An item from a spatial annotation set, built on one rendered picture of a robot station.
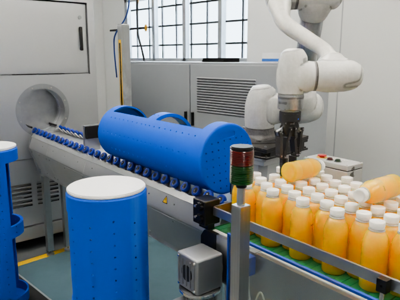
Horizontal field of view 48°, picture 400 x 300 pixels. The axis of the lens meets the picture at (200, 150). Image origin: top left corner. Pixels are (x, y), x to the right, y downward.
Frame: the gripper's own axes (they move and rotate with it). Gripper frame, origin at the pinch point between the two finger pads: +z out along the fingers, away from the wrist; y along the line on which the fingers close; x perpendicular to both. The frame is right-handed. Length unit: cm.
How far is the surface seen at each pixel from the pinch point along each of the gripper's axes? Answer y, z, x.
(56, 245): 4, 111, -234
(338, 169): -17.8, 2.2, 8.9
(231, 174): 46, -9, 20
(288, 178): 10.3, 0.5, 9.2
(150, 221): 17, 37, -68
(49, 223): 14, 84, -218
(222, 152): 9.5, -2.2, -25.1
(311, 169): 2.1, -1.6, 12.1
